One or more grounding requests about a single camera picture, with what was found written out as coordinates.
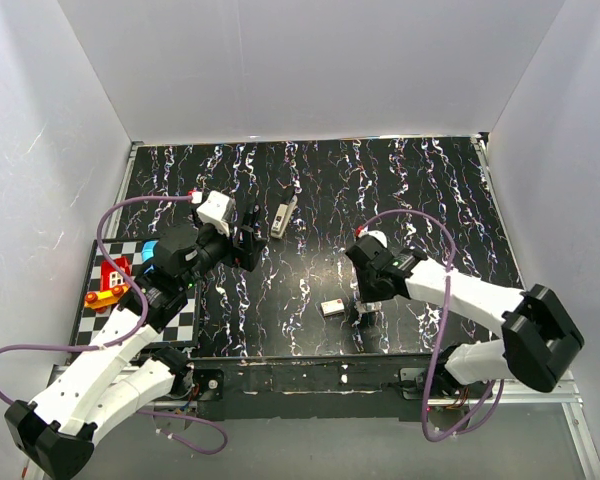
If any white staple box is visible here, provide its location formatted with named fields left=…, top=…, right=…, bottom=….
left=320, top=298, right=345, bottom=317

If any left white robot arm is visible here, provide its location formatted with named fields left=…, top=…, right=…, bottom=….
left=5, top=223, right=266, bottom=479

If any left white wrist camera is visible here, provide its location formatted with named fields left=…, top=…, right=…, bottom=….
left=189, top=189, right=235, bottom=237

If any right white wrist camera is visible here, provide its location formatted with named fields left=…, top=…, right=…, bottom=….
left=357, top=228, right=388, bottom=248

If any black stapler magazine part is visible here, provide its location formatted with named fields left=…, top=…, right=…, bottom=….
left=243, top=197, right=260, bottom=229

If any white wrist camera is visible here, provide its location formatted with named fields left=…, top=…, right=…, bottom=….
left=189, top=189, right=235, bottom=237
left=357, top=228, right=388, bottom=248

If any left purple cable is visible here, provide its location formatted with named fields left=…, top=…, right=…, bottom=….
left=0, top=191, right=229, bottom=455

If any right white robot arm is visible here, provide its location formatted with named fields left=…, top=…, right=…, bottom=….
left=345, top=235, right=585, bottom=398

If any purple cable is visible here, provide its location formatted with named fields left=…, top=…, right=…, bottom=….
left=357, top=208, right=505, bottom=444
left=0, top=191, right=229, bottom=455

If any black white checkerboard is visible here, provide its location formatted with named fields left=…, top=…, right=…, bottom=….
left=70, top=237, right=200, bottom=351

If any blue toy block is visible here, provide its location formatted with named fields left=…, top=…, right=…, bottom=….
left=141, top=240, right=158, bottom=273

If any orange toy car base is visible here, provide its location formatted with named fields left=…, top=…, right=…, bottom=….
left=84, top=284, right=129, bottom=313

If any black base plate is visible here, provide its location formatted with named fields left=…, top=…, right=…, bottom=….
left=193, top=353, right=430, bottom=422

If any staple box tray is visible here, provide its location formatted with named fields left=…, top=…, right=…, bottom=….
left=356, top=302, right=382, bottom=319

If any red toy house block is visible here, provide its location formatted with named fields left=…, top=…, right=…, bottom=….
left=100, top=256, right=131, bottom=291

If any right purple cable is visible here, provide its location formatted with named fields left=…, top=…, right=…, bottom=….
left=357, top=208, right=505, bottom=444

